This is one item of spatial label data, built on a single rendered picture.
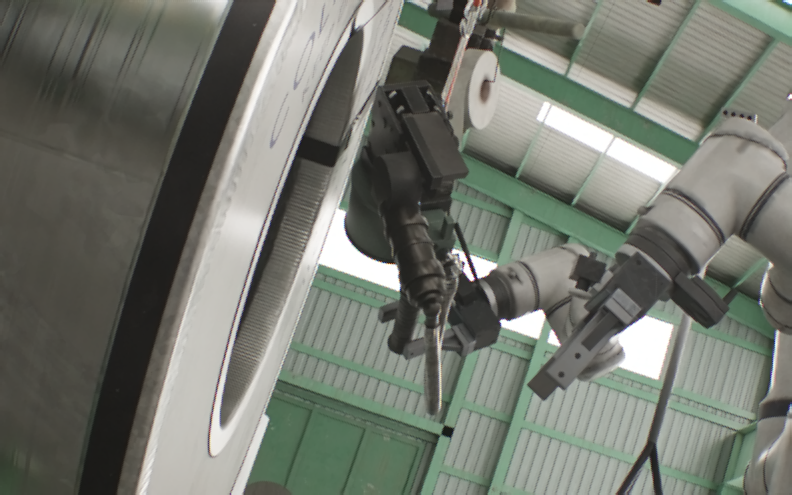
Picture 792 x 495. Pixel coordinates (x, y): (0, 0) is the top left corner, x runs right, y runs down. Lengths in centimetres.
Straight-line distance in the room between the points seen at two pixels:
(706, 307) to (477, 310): 73
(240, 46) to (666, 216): 53
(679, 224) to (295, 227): 66
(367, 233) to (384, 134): 16
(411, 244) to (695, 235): 49
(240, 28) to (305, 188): 83
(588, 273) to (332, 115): 56
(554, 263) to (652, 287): 80
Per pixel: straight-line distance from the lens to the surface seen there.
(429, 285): 170
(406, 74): 287
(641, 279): 131
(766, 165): 139
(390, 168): 173
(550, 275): 209
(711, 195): 136
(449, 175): 172
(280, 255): 183
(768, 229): 137
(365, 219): 190
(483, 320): 202
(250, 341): 178
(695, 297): 135
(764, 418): 211
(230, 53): 101
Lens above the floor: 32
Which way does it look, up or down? 17 degrees up
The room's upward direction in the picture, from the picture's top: 19 degrees clockwise
